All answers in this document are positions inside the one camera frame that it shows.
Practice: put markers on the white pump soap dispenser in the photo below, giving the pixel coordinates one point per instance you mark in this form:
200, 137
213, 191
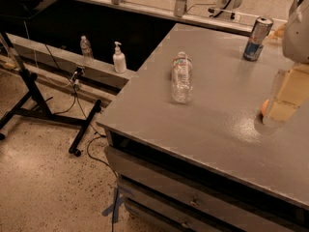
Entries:
119, 59

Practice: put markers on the orange fruit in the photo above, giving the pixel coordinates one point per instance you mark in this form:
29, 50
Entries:
264, 107

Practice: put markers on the grey drawer cabinet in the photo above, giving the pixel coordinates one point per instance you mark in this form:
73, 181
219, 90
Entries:
212, 183

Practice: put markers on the clear plastic water bottle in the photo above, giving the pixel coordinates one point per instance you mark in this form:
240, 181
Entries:
182, 78

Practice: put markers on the grey metal ledge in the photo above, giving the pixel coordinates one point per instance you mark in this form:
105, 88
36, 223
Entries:
53, 57

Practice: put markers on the silver blue energy drink can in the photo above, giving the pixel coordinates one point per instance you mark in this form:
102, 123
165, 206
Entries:
260, 31

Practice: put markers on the small water bottle on ledge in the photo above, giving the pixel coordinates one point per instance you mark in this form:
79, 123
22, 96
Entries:
86, 50

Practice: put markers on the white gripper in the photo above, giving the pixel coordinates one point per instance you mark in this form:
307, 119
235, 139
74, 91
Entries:
297, 36

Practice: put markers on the black wheeled stand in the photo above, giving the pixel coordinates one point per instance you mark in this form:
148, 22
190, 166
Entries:
33, 104

